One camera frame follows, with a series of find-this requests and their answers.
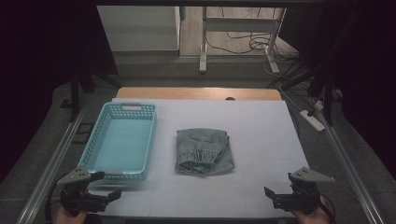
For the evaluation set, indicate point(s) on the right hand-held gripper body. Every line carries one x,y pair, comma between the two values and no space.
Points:
299,199

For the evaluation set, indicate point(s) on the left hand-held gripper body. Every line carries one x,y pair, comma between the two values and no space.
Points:
76,199

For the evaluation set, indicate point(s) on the light blue plastic basket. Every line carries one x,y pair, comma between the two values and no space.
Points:
123,140

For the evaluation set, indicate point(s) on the grey-green shorts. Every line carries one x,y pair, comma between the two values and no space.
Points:
204,149

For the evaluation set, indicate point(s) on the person's left hand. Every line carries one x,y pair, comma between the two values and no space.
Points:
67,218

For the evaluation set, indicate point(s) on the person's right hand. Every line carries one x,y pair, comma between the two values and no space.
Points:
314,217

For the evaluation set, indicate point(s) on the white power strip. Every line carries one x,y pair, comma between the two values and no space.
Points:
312,120

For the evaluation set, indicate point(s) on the black stand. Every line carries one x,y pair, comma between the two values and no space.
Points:
327,99
74,93

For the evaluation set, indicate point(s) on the wooden table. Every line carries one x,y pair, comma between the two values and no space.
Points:
193,93

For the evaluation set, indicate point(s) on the white cabinet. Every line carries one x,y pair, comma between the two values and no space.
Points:
138,28

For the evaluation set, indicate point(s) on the aluminium rail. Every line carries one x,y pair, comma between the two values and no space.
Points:
350,168
51,161

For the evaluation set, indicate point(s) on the white desk frame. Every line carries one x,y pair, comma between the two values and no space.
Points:
239,24

